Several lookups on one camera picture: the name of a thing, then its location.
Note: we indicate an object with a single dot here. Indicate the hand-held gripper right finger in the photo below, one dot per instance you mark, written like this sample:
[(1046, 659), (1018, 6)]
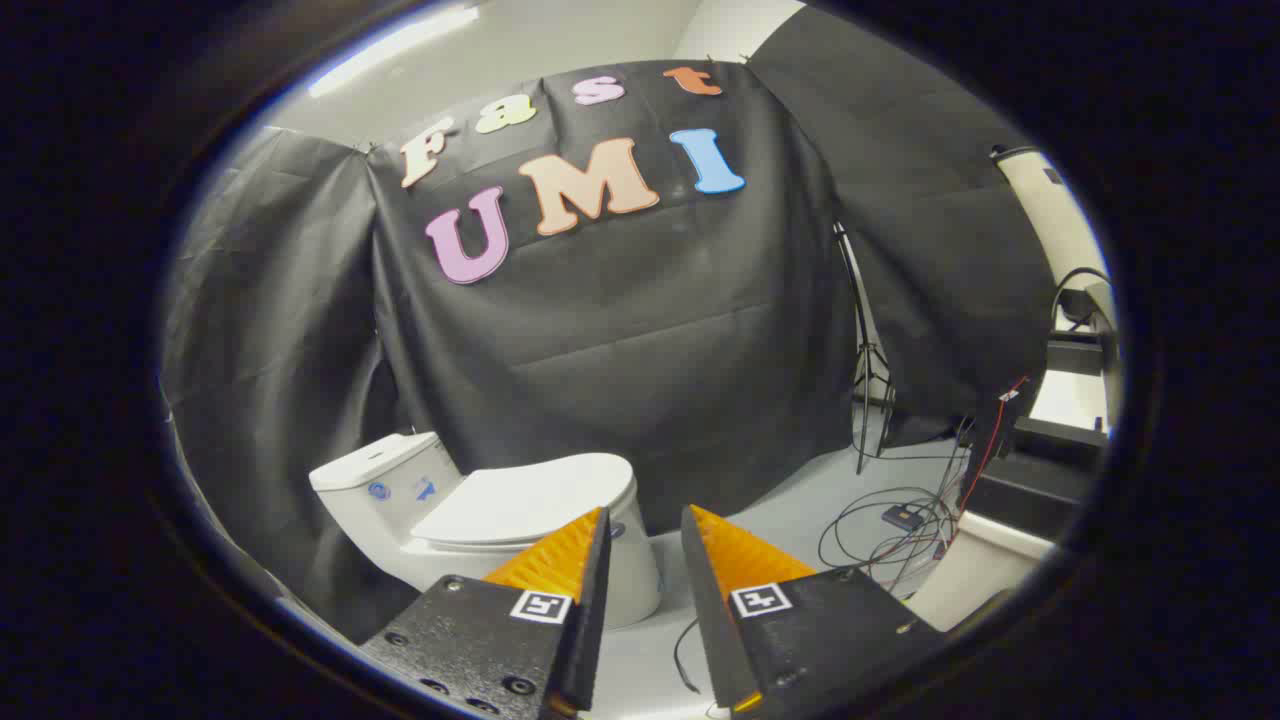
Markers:
[(705, 600)]

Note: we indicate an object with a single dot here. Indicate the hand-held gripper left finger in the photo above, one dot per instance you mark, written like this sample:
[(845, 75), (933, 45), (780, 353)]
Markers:
[(590, 600)]

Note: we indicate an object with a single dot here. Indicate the white toilet lid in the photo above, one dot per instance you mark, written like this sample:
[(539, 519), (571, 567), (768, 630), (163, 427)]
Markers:
[(530, 495)]

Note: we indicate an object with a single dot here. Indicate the white ceramic toilet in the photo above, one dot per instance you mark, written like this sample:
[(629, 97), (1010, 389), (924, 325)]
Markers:
[(375, 505)]

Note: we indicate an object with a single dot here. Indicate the small black floor device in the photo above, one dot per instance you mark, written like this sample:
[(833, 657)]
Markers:
[(903, 517)]

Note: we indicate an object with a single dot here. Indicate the black backdrop cloth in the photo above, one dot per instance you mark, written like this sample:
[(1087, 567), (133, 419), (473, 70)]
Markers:
[(620, 330)]

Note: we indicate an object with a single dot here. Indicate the black tripod stand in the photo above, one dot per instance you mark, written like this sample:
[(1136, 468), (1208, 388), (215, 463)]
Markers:
[(866, 380)]

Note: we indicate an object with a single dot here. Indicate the large black case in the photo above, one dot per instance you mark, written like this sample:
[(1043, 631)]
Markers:
[(1040, 480)]

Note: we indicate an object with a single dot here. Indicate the small black box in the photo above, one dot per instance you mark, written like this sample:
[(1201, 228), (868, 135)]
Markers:
[(1075, 355)]

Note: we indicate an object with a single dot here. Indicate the white panel with black trim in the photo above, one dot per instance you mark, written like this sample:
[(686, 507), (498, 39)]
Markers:
[(1050, 210)]

